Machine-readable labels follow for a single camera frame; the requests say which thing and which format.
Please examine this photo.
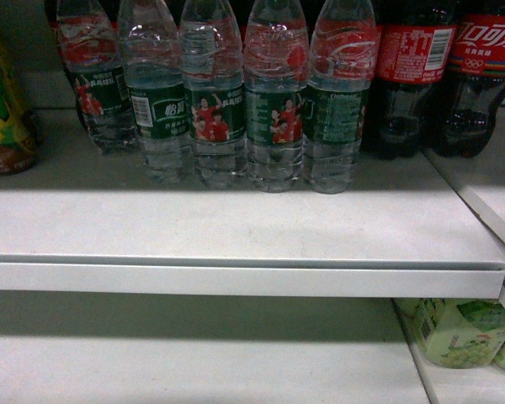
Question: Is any water bottle athletes label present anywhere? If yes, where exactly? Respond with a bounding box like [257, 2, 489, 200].
[179, 1, 247, 189]
[243, 1, 309, 193]

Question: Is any rear water bottle athletes label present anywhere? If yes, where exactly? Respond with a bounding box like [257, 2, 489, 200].
[243, 1, 309, 193]

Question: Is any right water bottle green label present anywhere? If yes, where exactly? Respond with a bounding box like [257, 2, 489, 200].
[303, 1, 378, 194]

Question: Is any white metal shelf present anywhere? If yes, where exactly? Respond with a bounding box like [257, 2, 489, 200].
[0, 110, 505, 305]

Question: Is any water bottle barcode label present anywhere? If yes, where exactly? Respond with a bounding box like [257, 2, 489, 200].
[117, 0, 193, 183]

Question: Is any far left water bottle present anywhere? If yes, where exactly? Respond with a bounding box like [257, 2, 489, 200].
[56, 1, 137, 155]

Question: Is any cola bottle text label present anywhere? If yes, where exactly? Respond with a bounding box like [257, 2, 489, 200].
[363, 1, 456, 160]

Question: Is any yellow lemon tea bottle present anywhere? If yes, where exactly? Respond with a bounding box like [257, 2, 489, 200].
[0, 40, 38, 175]

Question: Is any green grape drink bottle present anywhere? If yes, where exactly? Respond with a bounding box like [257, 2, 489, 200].
[411, 298, 505, 369]

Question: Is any cola bottle red logo label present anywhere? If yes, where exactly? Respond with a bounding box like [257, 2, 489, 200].
[429, 1, 505, 158]

